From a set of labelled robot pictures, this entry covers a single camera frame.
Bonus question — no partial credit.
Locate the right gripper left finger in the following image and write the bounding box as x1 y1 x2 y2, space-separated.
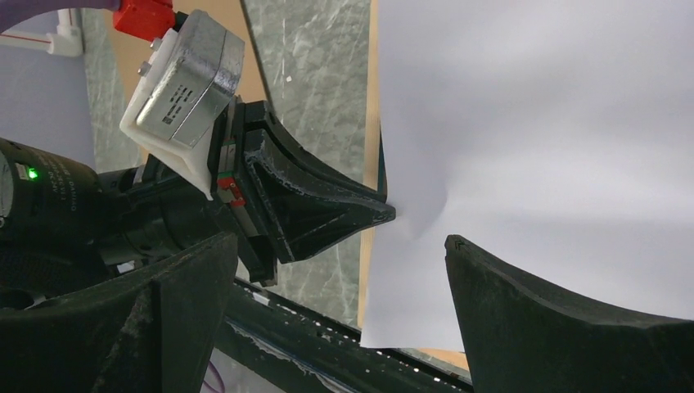
1 234 238 392

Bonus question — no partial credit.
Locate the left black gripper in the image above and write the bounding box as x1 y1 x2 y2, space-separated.
97 98 396 287

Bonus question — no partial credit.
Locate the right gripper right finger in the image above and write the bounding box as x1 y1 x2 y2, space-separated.
445 235 693 392

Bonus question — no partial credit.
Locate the blue wooden picture frame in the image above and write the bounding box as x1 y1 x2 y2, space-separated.
355 0 471 373

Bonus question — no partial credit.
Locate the landscape photo print board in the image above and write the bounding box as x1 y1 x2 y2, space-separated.
361 1 693 350

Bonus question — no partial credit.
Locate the brown wooden backing board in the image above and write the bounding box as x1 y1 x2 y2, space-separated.
104 1 270 102

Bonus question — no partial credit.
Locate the white pvc pipe structure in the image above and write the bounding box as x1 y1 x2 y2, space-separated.
1 8 84 57

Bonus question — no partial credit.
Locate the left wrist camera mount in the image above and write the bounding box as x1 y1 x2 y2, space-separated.
119 28 236 199

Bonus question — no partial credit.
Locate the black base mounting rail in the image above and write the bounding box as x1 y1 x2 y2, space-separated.
205 278 473 392

